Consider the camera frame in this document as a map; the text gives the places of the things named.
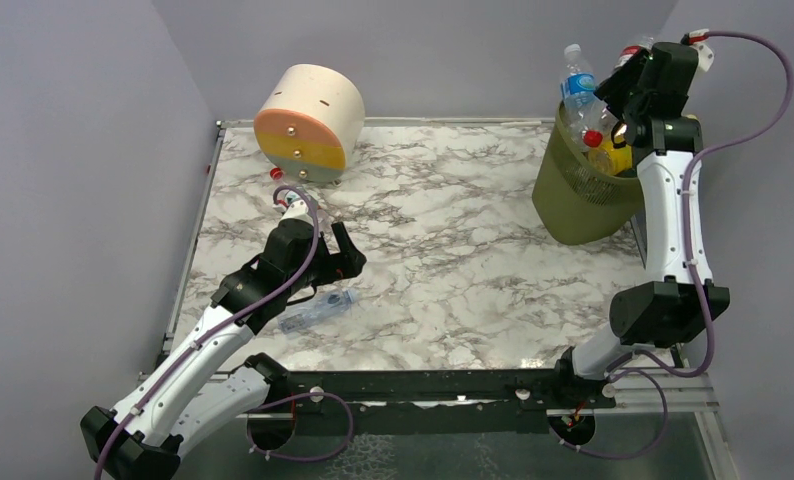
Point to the clear bottle pale blue cap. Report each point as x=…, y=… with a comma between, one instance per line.
x=317, y=310

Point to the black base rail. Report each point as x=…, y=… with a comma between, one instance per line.
x=437, y=397

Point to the yellow juice bottle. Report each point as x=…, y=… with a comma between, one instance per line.
x=610, y=159

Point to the round cream drawer cabinet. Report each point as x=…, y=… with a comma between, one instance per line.
x=309, y=125

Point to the green mesh waste bin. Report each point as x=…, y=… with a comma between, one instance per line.
x=576, y=203

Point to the red label bottle red cap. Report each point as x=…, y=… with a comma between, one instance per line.
x=606, y=112

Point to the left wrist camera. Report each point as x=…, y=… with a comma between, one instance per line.
x=296, y=207

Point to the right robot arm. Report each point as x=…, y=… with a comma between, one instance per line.
x=680, y=300

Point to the clear bottle blue label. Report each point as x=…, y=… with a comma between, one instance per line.
x=577, y=87

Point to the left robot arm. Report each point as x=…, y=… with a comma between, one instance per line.
x=147, y=434

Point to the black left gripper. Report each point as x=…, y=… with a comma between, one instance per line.
x=334, y=258

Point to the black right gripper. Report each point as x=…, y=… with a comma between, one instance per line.
x=622, y=82

